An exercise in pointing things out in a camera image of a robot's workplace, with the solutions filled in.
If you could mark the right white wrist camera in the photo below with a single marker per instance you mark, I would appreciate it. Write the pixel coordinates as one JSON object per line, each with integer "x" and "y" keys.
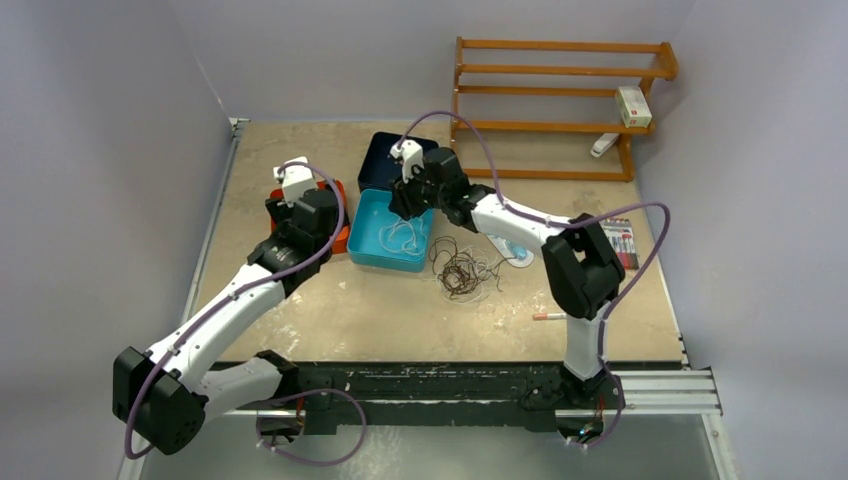
{"x": 409, "y": 154}

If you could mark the white cardboard box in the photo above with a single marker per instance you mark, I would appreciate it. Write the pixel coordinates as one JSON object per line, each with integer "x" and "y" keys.
{"x": 633, "y": 107}

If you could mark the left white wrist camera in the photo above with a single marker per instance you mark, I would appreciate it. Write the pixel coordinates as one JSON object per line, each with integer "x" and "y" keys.
{"x": 295, "y": 178}

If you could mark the white orange marker pen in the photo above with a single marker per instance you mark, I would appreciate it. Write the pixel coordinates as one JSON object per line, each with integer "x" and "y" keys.
{"x": 549, "y": 316}

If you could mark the coloured marker set pack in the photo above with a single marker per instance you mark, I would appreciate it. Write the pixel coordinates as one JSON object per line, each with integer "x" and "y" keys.
{"x": 619, "y": 233}

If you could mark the white stapler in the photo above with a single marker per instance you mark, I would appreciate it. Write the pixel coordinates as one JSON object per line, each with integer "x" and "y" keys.
{"x": 603, "y": 144}

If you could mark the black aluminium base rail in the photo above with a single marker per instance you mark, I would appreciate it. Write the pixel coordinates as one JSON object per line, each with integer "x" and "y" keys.
{"x": 537, "y": 396}

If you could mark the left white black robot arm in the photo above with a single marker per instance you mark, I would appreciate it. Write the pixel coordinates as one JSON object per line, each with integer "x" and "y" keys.
{"x": 166, "y": 392}

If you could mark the light blue plastic tray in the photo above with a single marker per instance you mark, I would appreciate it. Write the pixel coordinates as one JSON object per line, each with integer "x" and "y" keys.
{"x": 379, "y": 238}

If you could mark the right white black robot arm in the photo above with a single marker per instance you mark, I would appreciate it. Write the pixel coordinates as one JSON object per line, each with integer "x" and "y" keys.
{"x": 583, "y": 272}

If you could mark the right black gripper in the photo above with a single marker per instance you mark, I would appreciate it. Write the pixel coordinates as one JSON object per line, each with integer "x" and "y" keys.
{"x": 403, "y": 201}

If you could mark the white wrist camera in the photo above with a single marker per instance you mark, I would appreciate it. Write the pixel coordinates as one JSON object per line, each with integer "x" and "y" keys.
{"x": 295, "y": 178}
{"x": 409, "y": 154}

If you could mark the blue blister pack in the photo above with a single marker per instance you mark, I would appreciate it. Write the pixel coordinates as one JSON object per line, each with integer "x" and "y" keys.
{"x": 515, "y": 255}

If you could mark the dark blue plastic tray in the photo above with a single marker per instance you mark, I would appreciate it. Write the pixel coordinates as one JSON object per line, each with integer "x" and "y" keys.
{"x": 378, "y": 169}

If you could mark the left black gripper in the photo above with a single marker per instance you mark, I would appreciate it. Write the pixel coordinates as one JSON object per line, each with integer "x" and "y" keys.
{"x": 281, "y": 213}

